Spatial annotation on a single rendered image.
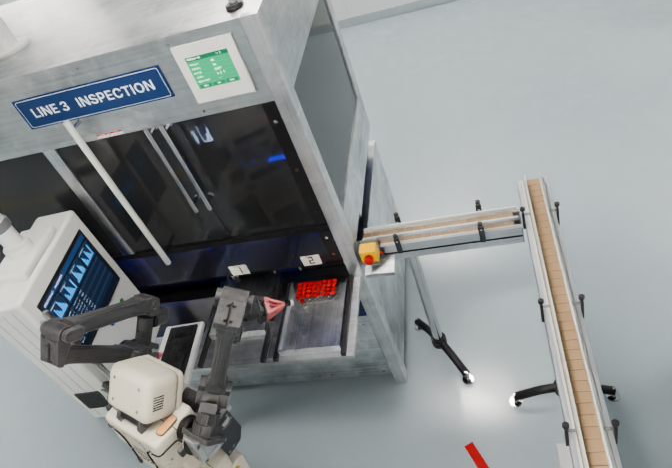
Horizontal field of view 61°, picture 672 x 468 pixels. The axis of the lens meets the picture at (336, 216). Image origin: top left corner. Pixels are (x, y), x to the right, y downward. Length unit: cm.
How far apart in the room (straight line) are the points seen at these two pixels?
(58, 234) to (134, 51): 82
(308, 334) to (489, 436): 108
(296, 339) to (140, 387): 74
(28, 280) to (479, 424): 208
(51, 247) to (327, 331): 111
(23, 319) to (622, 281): 286
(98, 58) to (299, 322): 126
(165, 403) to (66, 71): 114
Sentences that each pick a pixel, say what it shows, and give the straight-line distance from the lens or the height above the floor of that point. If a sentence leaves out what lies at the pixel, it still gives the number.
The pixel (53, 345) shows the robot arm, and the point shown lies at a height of 158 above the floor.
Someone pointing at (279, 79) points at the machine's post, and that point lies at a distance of 193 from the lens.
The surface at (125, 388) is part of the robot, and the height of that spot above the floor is 136.
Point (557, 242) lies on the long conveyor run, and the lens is 236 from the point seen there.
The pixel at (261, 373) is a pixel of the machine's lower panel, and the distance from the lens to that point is 328.
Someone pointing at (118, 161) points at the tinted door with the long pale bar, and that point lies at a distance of 236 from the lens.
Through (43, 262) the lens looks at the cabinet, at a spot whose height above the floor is 154.
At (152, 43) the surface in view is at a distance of 199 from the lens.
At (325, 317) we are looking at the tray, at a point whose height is 88.
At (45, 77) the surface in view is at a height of 207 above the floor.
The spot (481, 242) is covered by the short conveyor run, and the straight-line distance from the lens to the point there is 250.
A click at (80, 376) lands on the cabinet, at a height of 111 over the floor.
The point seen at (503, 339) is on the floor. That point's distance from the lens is 327.
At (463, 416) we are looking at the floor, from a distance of 306.
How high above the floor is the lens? 269
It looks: 40 degrees down
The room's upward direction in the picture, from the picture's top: 22 degrees counter-clockwise
